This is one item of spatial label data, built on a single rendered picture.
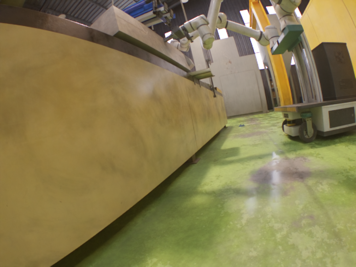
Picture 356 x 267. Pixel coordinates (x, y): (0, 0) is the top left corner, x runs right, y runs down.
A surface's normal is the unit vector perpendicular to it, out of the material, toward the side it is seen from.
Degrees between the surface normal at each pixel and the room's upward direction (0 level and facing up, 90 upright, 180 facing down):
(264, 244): 0
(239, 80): 90
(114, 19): 90
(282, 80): 90
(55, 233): 90
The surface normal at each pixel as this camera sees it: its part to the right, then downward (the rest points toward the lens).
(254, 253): -0.18, -0.98
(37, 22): 0.90, -0.14
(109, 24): -0.39, 0.15
